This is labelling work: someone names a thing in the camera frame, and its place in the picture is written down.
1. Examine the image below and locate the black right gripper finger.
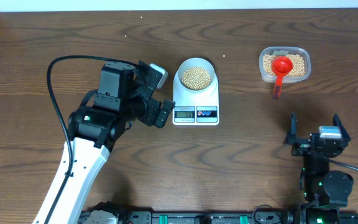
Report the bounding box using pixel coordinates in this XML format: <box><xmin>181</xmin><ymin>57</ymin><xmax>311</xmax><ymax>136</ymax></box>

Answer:
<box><xmin>333</xmin><ymin>114</ymin><xmax>351</xmax><ymax>142</ymax></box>
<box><xmin>287</xmin><ymin>113</ymin><xmax>297</xmax><ymax>139</ymax></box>

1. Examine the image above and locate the red measuring scoop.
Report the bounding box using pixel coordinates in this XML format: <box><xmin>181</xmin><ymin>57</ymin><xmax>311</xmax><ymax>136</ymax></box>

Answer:
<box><xmin>272</xmin><ymin>56</ymin><xmax>293</xmax><ymax>100</ymax></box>

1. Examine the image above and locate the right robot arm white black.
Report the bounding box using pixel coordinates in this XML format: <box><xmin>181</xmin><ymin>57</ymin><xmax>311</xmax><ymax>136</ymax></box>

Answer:
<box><xmin>282</xmin><ymin>113</ymin><xmax>358</xmax><ymax>224</ymax></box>

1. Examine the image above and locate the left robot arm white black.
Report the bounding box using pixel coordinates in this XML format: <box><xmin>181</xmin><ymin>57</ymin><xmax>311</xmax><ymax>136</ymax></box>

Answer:
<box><xmin>34</xmin><ymin>61</ymin><xmax>175</xmax><ymax>223</ymax></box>

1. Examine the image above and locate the white digital kitchen scale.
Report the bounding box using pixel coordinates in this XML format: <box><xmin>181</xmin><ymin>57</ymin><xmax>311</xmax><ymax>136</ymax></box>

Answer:
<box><xmin>172</xmin><ymin>70</ymin><xmax>219</xmax><ymax>126</ymax></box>

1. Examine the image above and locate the grey bowl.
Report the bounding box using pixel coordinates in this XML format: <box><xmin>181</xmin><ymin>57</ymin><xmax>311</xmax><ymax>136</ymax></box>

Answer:
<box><xmin>178</xmin><ymin>58</ymin><xmax>216</xmax><ymax>91</ymax></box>

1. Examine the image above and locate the clear plastic container of beans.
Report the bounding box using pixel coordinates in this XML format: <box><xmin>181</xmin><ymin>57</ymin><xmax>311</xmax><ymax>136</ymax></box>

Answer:
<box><xmin>259</xmin><ymin>46</ymin><xmax>311</xmax><ymax>83</ymax></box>

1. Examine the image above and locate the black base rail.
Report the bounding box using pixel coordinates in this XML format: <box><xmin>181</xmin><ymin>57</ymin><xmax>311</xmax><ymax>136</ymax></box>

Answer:
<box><xmin>78</xmin><ymin>201</ymin><xmax>291</xmax><ymax>224</ymax></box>

